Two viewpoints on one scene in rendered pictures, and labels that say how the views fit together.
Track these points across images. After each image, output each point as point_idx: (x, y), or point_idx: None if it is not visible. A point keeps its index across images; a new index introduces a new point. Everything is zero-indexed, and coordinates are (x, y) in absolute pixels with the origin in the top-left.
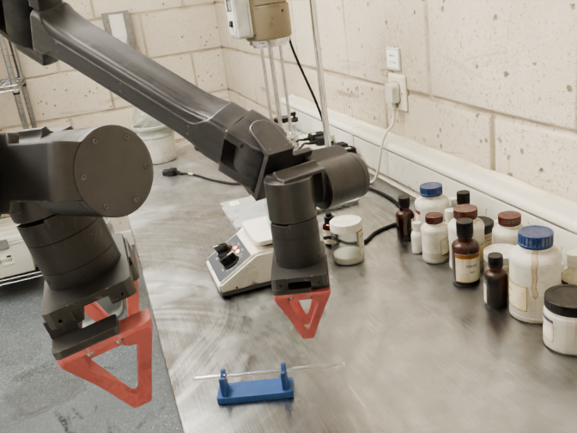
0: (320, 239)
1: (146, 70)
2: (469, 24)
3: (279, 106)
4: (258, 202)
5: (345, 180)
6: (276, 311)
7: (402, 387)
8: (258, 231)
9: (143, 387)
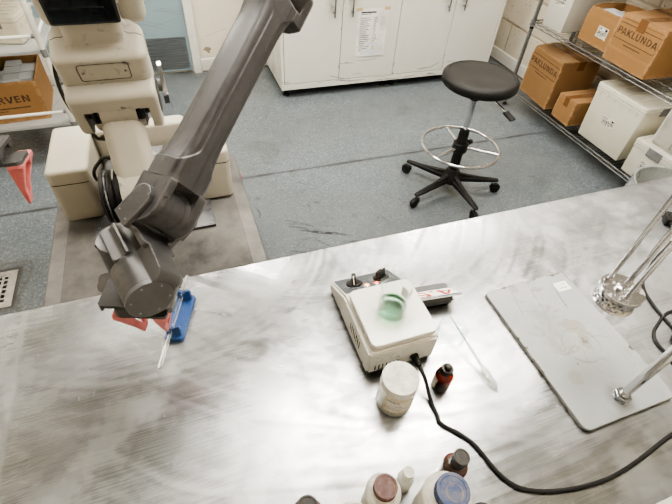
0: (370, 353)
1: (210, 84)
2: None
3: (644, 262)
4: (566, 309)
5: (115, 285)
6: (296, 331)
7: (141, 418)
8: (376, 293)
9: None
